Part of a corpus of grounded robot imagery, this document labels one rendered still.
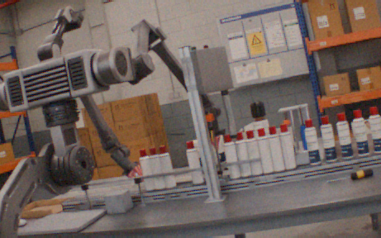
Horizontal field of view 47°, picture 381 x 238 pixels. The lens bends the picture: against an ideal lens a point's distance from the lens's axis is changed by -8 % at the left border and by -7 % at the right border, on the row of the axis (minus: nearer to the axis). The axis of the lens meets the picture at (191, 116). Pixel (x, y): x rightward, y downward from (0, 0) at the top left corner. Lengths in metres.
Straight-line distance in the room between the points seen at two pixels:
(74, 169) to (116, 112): 3.96
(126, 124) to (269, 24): 2.35
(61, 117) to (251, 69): 4.94
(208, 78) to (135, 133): 3.62
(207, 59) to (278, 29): 4.42
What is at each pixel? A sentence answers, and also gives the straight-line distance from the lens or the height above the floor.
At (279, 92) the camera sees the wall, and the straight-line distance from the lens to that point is 6.51.
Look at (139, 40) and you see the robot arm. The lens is 1.94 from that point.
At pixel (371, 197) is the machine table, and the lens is 1.68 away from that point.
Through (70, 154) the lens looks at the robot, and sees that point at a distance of 1.68.
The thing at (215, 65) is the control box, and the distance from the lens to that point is 2.02.
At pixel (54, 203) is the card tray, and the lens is 2.77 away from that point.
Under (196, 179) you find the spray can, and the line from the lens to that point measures 2.20.
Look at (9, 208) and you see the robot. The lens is 1.54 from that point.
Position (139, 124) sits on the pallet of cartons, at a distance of 5.51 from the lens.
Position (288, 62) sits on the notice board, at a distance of 6.35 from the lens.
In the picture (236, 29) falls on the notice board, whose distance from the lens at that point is 6.48.
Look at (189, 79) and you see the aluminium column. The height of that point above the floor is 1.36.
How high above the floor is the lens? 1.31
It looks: 3 degrees down
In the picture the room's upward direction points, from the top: 12 degrees counter-clockwise
